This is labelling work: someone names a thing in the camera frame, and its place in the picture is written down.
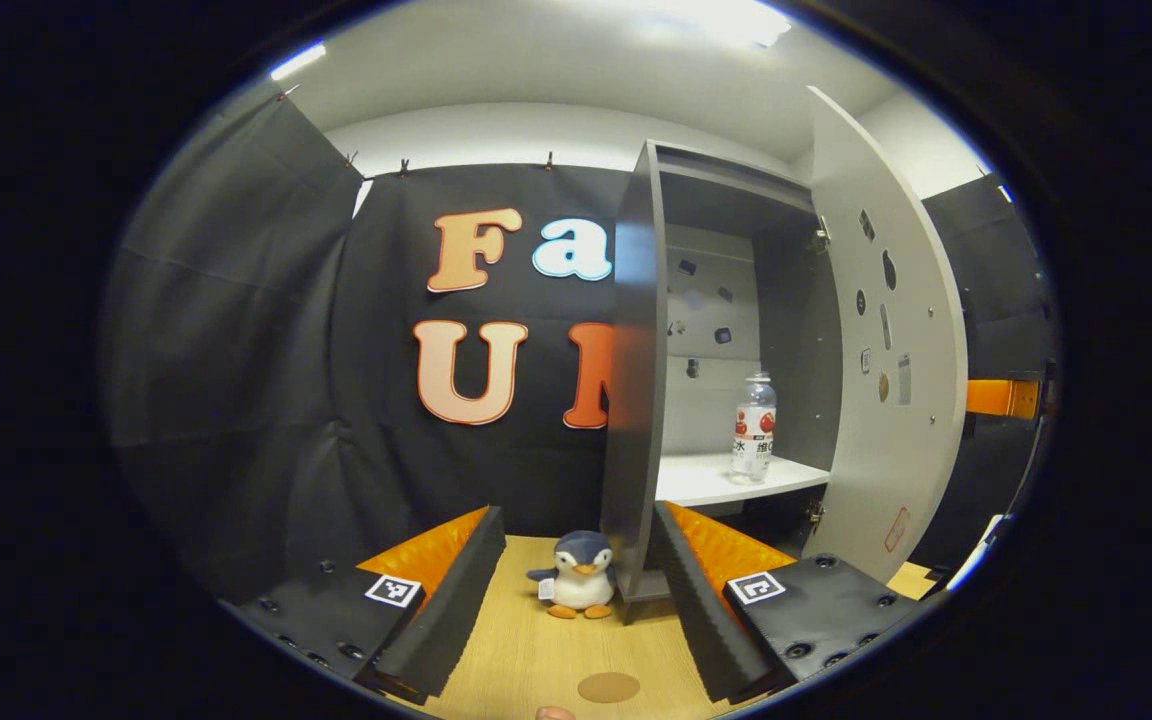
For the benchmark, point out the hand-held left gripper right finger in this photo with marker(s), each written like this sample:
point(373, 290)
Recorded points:
point(691, 610)

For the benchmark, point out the ceiling light strip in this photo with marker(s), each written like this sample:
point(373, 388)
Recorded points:
point(298, 61)

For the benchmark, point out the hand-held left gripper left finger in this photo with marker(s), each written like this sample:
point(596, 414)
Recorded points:
point(456, 610)

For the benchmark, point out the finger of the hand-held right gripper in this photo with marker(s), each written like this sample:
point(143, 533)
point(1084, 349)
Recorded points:
point(1001, 397)

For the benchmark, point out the light grey cabinet door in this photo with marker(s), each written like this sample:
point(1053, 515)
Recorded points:
point(921, 450)

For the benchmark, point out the penguin plush toy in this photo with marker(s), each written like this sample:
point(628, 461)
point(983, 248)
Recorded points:
point(581, 590)

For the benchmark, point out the clear plastic bottle red label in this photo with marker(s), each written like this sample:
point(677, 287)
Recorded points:
point(754, 430)

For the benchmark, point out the round brown coaster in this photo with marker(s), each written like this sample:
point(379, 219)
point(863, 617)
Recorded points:
point(609, 687)

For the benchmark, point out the dark grey cabinet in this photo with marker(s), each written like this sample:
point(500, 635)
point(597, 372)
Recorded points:
point(631, 400)

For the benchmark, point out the metal door hinge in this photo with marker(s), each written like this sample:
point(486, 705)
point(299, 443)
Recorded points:
point(819, 238)
point(814, 512)

